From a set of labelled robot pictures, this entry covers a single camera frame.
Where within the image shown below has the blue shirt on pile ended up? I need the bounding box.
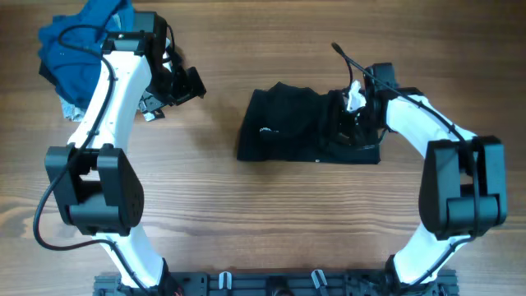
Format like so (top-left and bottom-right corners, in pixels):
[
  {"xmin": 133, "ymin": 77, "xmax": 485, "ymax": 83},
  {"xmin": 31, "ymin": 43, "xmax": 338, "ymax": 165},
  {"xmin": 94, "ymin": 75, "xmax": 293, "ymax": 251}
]
[{"xmin": 38, "ymin": 0, "xmax": 135, "ymax": 109}]

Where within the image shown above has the white garment in pile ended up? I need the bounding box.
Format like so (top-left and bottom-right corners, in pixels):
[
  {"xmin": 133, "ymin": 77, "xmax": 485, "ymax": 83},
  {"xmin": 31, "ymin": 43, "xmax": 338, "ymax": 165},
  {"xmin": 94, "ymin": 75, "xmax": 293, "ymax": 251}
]
[{"xmin": 59, "ymin": 97, "xmax": 86, "ymax": 122}]

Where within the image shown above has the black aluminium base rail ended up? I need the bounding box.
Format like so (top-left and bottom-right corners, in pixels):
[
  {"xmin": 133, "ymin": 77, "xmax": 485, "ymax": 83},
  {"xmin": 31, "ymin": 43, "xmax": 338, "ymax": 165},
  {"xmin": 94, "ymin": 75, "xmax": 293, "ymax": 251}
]
[{"xmin": 93, "ymin": 270, "xmax": 459, "ymax": 296}]

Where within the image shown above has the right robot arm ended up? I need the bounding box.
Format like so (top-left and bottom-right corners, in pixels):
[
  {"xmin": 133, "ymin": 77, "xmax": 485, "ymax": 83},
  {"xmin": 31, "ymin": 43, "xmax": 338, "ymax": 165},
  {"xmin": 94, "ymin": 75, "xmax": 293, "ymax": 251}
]
[{"xmin": 339, "ymin": 82, "xmax": 508, "ymax": 292}]

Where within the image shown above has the black polo shirt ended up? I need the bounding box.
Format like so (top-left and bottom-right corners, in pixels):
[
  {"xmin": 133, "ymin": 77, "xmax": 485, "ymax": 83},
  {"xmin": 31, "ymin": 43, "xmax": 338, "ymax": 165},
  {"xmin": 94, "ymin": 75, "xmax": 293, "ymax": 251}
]
[{"xmin": 237, "ymin": 82, "xmax": 380, "ymax": 164}]

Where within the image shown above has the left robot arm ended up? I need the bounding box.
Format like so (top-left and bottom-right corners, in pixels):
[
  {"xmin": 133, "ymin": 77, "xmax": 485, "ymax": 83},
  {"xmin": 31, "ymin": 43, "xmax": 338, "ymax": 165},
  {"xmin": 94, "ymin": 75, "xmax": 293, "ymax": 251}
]
[{"xmin": 33, "ymin": 26, "xmax": 205, "ymax": 295}]

